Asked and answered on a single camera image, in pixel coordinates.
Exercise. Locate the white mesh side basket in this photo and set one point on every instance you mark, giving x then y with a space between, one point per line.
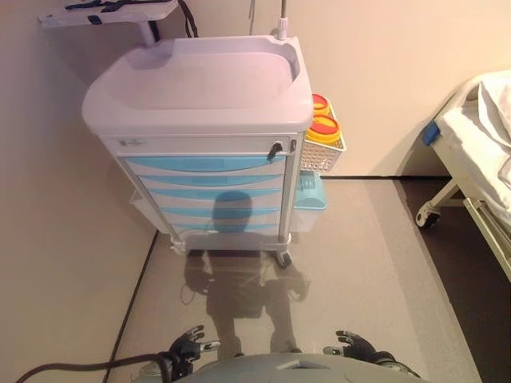
319 157

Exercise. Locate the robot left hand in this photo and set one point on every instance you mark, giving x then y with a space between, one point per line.
187 349

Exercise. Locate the clear white side bin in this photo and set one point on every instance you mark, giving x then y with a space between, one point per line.
139 207

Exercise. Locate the white bedding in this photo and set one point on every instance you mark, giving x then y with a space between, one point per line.
483 135

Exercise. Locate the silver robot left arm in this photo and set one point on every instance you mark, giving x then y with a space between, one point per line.
149 372

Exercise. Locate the yellow red-lid sharps container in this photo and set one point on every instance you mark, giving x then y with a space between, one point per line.
324 127
320 104

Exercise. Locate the bed caster wheel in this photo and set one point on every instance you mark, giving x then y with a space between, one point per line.
428 219

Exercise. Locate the metal IV pole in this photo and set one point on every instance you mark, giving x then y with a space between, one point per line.
282 24

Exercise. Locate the black cart lock key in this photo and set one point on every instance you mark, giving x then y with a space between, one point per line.
274 151

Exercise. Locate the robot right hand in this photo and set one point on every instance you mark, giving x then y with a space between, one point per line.
359 349

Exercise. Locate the black cart caster wheel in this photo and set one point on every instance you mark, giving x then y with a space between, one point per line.
284 260

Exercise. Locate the white hospital bed frame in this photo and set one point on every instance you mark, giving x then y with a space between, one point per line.
439 199

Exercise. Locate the grey robot torso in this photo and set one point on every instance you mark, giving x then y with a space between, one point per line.
279 371

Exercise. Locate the blue bed clip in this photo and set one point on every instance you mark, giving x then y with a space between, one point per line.
431 135

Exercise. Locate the metal cart latch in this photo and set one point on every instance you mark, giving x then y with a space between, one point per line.
293 146

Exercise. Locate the white medical cart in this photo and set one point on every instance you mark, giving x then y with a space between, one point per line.
199 80

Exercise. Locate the blue lidded waste bin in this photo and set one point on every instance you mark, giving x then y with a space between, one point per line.
311 195

